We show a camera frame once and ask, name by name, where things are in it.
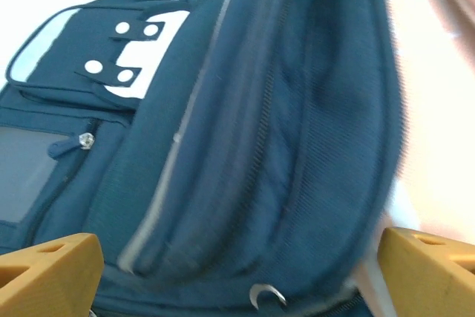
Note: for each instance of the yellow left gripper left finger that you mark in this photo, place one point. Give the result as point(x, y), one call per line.
point(44, 280)

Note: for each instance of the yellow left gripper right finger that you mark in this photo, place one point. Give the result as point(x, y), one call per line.
point(430, 280)

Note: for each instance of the navy blue backpack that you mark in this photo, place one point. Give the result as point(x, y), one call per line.
point(259, 127)

